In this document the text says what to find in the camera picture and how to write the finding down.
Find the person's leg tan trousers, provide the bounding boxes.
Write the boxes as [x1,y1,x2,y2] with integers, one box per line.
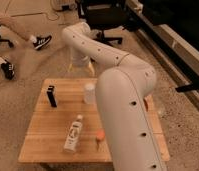
[0,10,36,42]

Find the black rectangular eraser block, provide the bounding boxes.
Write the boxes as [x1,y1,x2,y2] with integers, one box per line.
[47,85,57,107]

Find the small orange toy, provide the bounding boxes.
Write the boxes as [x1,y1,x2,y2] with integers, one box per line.
[95,130,105,149]

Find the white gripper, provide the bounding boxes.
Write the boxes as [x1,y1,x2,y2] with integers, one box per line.
[68,47,95,76]

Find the translucent white ceramic cup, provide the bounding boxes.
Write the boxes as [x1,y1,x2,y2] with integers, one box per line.
[84,83,95,104]

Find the long dark workbench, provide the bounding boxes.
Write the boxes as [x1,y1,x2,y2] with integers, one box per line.
[126,0,199,111]

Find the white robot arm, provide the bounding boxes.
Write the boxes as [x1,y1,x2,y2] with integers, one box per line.
[62,22,167,171]

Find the black office chair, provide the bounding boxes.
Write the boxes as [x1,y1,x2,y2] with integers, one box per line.
[75,0,137,45]

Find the wooden table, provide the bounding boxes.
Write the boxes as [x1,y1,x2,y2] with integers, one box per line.
[19,78,168,166]

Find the orange ceramic bowl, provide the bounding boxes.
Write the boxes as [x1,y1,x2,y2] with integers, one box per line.
[143,98,149,111]

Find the black white sneaker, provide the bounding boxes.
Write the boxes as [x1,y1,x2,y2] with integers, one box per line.
[1,62,14,80]
[34,35,52,50]

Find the white plastic bottle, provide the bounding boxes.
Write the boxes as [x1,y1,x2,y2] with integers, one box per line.
[63,115,83,152]

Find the cable on floor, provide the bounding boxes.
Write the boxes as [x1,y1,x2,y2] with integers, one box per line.
[0,0,77,22]

